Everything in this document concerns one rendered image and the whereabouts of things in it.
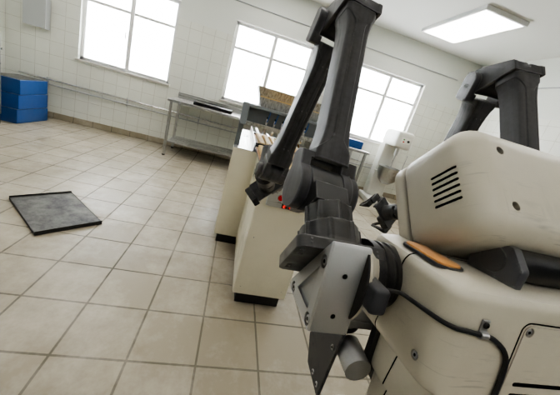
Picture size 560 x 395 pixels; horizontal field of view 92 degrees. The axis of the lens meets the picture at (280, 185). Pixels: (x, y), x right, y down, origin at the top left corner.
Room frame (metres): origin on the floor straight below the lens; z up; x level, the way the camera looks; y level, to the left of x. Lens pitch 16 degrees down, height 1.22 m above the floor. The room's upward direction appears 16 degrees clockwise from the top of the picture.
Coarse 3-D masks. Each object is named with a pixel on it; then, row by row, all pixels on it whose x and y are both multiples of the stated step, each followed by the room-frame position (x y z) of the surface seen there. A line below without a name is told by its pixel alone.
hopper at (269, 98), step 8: (264, 88) 2.10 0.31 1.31; (264, 96) 2.12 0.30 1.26; (272, 96) 2.13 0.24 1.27; (280, 96) 2.13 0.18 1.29; (288, 96) 2.14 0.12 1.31; (264, 104) 2.15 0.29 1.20; (272, 104) 2.16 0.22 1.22; (280, 104) 2.16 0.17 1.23; (288, 104) 2.16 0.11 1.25; (320, 104) 2.18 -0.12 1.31; (312, 112) 2.21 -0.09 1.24; (312, 120) 2.24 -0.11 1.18
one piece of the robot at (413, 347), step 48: (384, 240) 0.36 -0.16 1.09; (432, 288) 0.26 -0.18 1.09; (480, 288) 0.25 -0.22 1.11; (528, 288) 0.28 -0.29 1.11; (384, 336) 0.29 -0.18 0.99; (432, 336) 0.24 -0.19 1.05; (480, 336) 0.23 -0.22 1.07; (528, 336) 0.25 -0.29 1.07; (384, 384) 0.32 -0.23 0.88; (432, 384) 0.22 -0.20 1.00; (480, 384) 0.23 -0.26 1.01; (528, 384) 0.25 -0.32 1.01
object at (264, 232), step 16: (256, 160) 2.03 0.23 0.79; (256, 208) 1.41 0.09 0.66; (272, 208) 1.43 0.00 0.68; (240, 224) 1.96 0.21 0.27; (256, 224) 1.42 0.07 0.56; (272, 224) 1.43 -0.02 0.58; (288, 224) 1.45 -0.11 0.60; (240, 240) 1.68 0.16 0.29; (256, 240) 1.42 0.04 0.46; (272, 240) 1.44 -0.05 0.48; (288, 240) 1.46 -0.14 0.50; (240, 256) 1.47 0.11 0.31; (256, 256) 1.43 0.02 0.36; (272, 256) 1.44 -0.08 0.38; (240, 272) 1.41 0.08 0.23; (256, 272) 1.43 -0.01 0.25; (272, 272) 1.45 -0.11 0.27; (288, 272) 1.47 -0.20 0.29; (240, 288) 1.42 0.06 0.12; (256, 288) 1.44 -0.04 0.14; (272, 288) 1.46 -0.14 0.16; (272, 304) 1.50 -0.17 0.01
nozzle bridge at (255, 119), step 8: (248, 104) 2.05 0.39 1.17; (256, 104) 2.24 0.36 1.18; (248, 112) 2.14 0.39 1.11; (256, 112) 2.15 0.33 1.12; (264, 112) 2.16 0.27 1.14; (272, 112) 2.09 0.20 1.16; (280, 112) 2.10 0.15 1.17; (240, 120) 2.05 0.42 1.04; (248, 120) 2.14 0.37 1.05; (256, 120) 2.15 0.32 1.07; (264, 120) 2.17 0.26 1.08; (272, 120) 2.18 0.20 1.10; (280, 120) 2.19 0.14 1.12; (240, 128) 2.15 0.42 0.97; (264, 128) 2.12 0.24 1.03; (272, 128) 2.13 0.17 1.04; (312, 128) 2.25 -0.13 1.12; (240, 136) 2.16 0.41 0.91; (304, 136) 2.24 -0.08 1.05; (312, 136) 2.25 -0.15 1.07
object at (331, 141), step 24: (336, 0) 0.62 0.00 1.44; (360, 0) 0.57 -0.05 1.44; (336, 24) 0.59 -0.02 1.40; (360, 24) 0.55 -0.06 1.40; (336, 48) 0.56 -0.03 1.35; (360, 48) 0.53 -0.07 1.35; (336, 72) 0.51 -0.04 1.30; (360, 72) 0.52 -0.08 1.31; (336, 96) 0.48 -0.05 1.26; (336, 120) 0.46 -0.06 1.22; (312, 144) 0.47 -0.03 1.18; (336, 144) 0.45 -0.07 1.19; (336, 168) 0.46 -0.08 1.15; (288, 192) 0.42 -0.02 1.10
